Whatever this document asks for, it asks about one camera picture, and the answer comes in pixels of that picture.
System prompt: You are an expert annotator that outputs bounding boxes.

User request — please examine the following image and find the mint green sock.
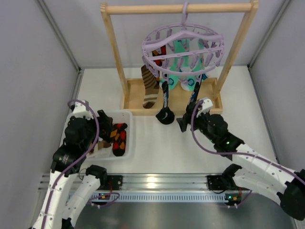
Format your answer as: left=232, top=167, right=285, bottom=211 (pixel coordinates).
left=168, top=39, right=190, bottom=90
left=181, top=39, right=205, bottom=91

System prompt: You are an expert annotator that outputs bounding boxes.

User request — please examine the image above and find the purple round clip hanger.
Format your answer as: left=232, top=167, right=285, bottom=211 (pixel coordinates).
left=142, top=2, right=225, bottom=78

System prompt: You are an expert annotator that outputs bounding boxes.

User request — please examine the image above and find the black red argyle sock in basket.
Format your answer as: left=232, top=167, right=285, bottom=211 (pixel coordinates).
left=110, top=123, right=128, bottom=156

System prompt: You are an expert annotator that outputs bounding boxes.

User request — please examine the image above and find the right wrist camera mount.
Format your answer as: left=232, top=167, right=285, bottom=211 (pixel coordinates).
left=196, top=97, right=213, bottom=117

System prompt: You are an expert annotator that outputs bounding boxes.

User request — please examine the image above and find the black sport sock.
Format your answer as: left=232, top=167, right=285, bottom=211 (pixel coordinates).
left=189, top=75, right=202, bottom=102
left=155, top=81, right=175, bottom=125

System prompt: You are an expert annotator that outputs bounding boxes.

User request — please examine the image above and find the brown striped sock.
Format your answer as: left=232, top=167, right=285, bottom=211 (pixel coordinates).
left=141, top=65, right=159, bottom=109

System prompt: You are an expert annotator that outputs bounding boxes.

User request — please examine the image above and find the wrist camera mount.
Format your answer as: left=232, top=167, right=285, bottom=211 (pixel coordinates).
left=71, top=100, right=93, bottom=120
left=196, top=97, right=213, bottom=117

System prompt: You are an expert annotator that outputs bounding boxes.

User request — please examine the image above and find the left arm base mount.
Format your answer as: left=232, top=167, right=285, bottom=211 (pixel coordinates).
left=104, top=175, right=123, bottom=191

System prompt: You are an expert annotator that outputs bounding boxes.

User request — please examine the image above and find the perforated cable duct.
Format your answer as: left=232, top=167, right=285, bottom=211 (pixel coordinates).
left=89, top=192, right=240, bottom=203

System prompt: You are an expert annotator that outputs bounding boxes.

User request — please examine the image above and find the white plastic basket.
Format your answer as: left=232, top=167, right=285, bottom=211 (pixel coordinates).
left=86, top=110, right=135, bottom=162

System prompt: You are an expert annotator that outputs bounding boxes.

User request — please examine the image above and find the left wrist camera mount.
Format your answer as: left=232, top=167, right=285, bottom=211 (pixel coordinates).
left=71, top=100, right=93, bottom=120

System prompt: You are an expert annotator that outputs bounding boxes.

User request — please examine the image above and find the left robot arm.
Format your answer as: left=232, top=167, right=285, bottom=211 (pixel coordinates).
left=32, top=110, right=113, bottom=229

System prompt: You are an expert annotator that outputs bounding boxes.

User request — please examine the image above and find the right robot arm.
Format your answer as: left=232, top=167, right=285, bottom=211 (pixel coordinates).
left=177, top=97, right=305, bottom=221

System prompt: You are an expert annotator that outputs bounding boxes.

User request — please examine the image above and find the wooden hanger rack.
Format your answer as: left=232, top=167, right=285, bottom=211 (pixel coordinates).
left=100, top=0, right=259, bottom=116

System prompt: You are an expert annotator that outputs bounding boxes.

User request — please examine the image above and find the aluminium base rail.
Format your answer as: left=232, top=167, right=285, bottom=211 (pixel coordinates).
left=38, top=173, right=241, bottom=191

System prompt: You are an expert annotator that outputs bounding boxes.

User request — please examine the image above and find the brown argyle sock in basket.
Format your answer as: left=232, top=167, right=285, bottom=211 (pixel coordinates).
left=92, top=140, right=112, bottom=153

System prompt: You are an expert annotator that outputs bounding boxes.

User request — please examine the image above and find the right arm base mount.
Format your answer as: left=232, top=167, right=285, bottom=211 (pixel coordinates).
left=207, top=175, right=227, bottom=194

